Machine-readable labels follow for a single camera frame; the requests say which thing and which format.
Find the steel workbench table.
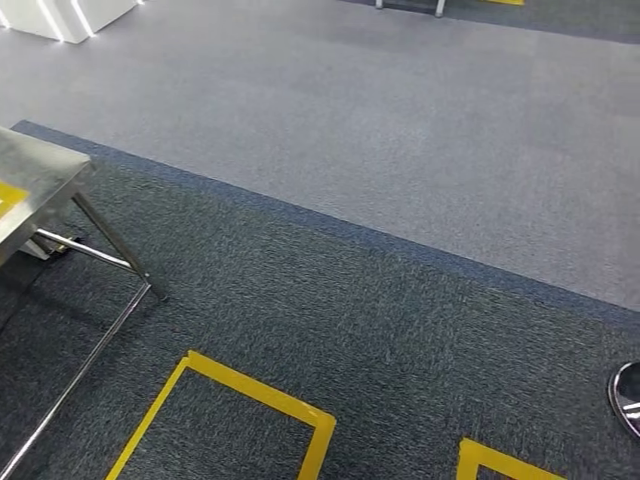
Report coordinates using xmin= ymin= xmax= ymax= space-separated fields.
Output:
xmin=0 ymin=125 xmax=170 ymax=480

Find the white plinth with light strips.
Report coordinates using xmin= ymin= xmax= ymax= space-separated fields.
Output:
xmin=0 ymin=0 xmax=142 ymax=45

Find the white metal table frame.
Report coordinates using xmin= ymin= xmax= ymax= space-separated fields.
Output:
xmin=374 ymin=0 xmax=448 ymax=19

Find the chrome stanchion post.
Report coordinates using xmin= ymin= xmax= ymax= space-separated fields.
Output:
xmin=607 ymin=360 xmax=640 ymax=443

